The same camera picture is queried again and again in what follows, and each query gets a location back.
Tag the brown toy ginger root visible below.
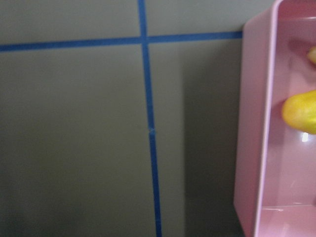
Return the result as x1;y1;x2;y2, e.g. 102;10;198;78
307;46;316;65

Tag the yellow toy potato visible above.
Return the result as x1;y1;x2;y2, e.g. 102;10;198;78
281;90;316;135

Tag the pink plastic bin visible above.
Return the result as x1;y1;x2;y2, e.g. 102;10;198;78
234;0;316;237

